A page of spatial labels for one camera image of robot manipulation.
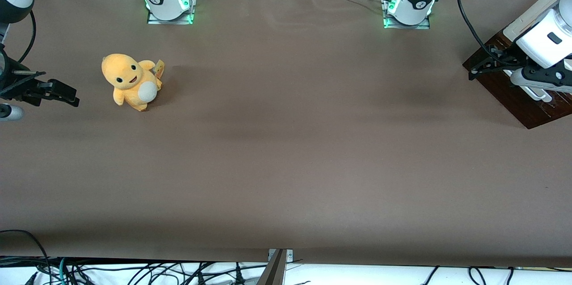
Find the black looped cable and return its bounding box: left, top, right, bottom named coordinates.
left=0, top=230, right=50, bottom=277

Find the white sheet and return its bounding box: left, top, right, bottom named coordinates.
left=0, top=263, right=572, bottom=285

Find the grey camera mount beam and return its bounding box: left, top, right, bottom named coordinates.
left=256, top=249, right=287, bottom=285

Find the brown table cover mat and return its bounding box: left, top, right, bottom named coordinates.
left=0, top=0, right=572, bottom=268

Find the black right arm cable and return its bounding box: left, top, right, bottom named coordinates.
left=17, top=10, right=37, bottom=64

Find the small metal bracket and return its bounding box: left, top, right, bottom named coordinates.
left=267, top=248, right=294, bottom=262

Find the dark brown wooden board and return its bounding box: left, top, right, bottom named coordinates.
left=463, top=30, right=572, bottom=130

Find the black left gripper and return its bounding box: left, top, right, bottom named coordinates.
left=468, top=43, right=572, bottom=94

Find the drawer with white handle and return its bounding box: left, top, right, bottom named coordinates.
left=527, top=84, right=555, bottom=103

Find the orange plush toy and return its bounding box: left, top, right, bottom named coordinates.
left=101, top=53, right=165, bottom=112

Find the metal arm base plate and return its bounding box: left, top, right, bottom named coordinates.
left=383, top=15, right=431, bottom=30
left=147, top=8, right=196, bottom=25

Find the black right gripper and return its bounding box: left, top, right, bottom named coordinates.
left=0, top=46, right=80, bottom=107

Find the cream drawer cabinet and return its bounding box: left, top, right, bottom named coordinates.
left=503, top=0, right=572, bottom=40

